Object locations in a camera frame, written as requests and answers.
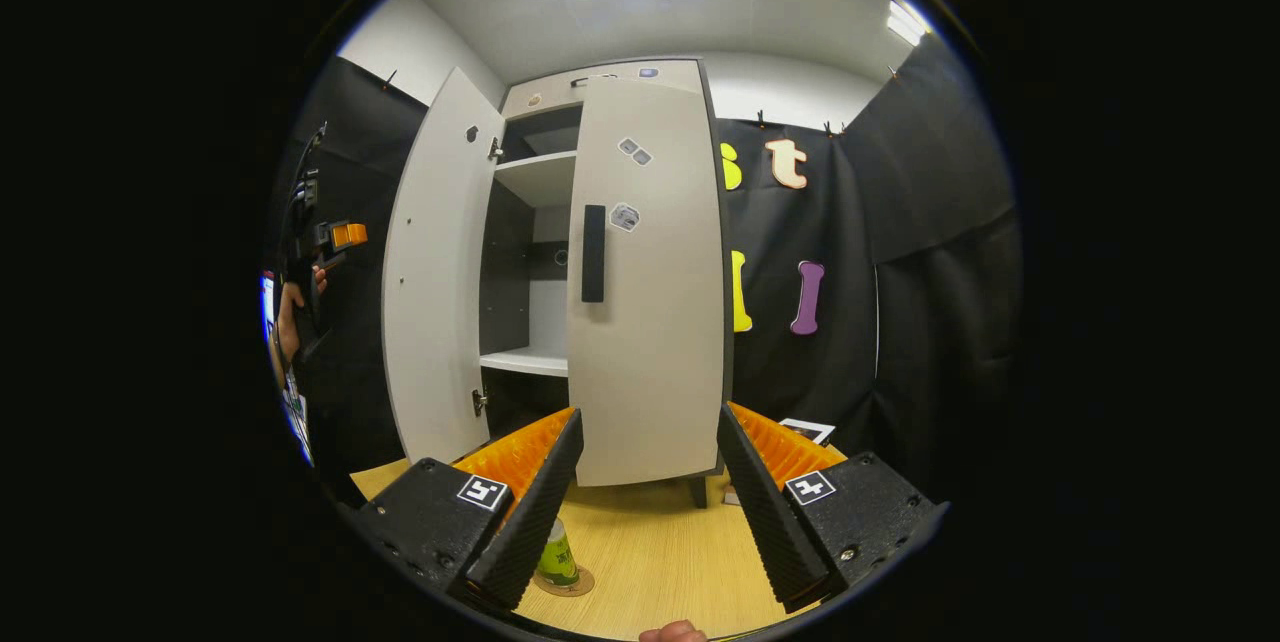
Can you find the grey cabinet door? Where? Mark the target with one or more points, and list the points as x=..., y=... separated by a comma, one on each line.
x=650, y=342
x=435, y=272

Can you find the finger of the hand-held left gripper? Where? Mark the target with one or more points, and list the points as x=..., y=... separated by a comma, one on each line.
x=348, y=235

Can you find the grey cabinet drawer front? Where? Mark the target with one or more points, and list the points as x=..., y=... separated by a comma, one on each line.
x=600, y=87

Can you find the brown cover book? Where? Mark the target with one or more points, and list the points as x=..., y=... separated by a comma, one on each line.
x=731, y=495

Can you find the grey open cabinet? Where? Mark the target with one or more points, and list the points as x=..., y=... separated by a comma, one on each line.
x=535, y=177

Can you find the small ceiling light panel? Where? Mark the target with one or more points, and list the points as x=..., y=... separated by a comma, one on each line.
x=907, y=22

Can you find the round brown coaster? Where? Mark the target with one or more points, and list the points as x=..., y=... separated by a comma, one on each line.
x=582, y=584

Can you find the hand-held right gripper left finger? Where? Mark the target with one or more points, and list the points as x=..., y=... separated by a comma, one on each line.
x=530, y=512

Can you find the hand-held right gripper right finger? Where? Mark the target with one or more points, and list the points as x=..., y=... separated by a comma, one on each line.
x=765, y=512

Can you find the green label plastic bottle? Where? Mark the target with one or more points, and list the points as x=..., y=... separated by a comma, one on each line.
x=558, y=557

